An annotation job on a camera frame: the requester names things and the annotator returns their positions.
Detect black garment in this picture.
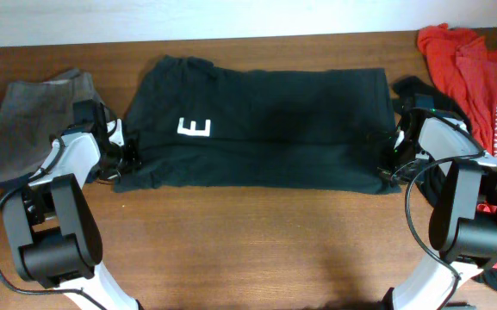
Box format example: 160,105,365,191
392,76,476,160

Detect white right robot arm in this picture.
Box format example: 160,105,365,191
381,108,497,309

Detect dark green t-shirt white letters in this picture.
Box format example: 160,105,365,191
115,56,399,195

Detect grey folded trousers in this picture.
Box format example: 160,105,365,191
0,69,101,187

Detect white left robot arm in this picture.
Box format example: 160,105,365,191
0,133,141,309

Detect red t-shirt white letters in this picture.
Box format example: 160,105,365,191
417,22,497,281

